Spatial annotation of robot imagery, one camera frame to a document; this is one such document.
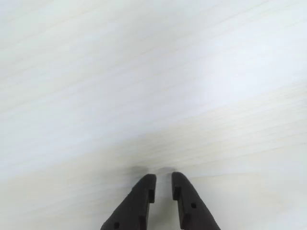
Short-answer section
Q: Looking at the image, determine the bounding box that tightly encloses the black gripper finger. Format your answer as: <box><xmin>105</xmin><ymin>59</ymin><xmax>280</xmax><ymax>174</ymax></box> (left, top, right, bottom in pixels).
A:
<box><xmin>100</xmin><ymin>173</ymin><xmax>157</xmax><ymax>230</ymax></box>
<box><xmin>171</xmin><ymin>172</ymin><xmax>222</xmax><ymax>230</ymax></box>

